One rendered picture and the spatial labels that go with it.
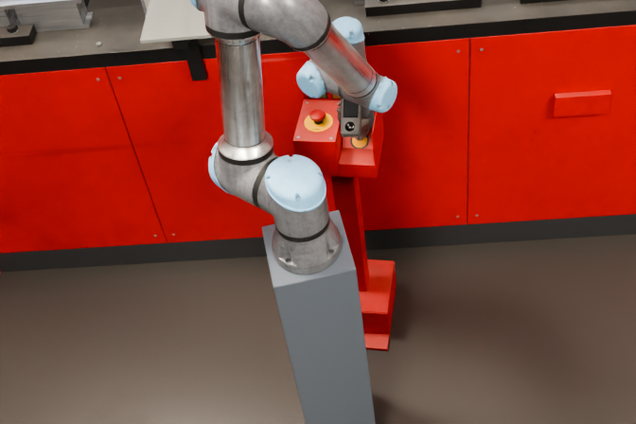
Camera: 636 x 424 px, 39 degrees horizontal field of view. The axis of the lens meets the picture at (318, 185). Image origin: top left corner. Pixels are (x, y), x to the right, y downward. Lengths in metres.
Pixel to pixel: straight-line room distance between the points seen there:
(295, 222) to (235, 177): 0.16
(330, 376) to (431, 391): 0.50
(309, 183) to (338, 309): 0.35
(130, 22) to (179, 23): 0.31
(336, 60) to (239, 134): 0.25
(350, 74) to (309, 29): 0.21
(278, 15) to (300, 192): 0.38
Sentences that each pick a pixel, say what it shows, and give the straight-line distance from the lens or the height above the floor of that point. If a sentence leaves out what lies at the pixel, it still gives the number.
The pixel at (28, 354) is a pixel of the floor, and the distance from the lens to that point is 2.98.
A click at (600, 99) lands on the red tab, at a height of 0.60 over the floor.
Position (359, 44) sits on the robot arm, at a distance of 2.01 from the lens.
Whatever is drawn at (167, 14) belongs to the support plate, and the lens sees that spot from 2.31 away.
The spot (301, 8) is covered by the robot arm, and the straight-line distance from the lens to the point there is 1.59.
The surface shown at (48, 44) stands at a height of 0.88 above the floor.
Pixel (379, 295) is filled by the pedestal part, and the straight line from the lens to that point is 2.68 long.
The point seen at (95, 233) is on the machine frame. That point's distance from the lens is 2.98.
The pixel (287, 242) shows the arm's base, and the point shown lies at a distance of 1.87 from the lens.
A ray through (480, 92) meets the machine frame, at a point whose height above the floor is 0.64.
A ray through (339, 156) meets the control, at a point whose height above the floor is 0.71.
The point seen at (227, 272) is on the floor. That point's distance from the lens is 2.96.
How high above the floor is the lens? 2.26
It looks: 46 degrees down
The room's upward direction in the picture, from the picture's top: 9 degrees counter-clockwise
